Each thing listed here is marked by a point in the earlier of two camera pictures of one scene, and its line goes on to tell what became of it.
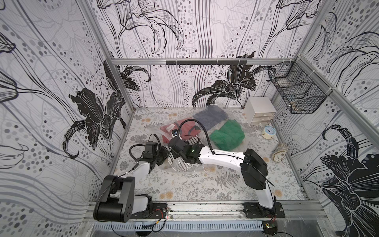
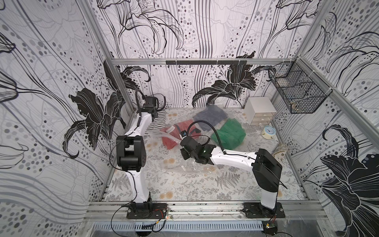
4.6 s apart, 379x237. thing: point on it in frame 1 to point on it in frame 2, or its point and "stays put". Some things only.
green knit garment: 229,137 stays put
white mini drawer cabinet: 259,110 stays put
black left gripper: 166,154 to 154,114
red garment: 183,129 stays put
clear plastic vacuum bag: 214,128 stays put
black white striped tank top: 178,164 to 158,122
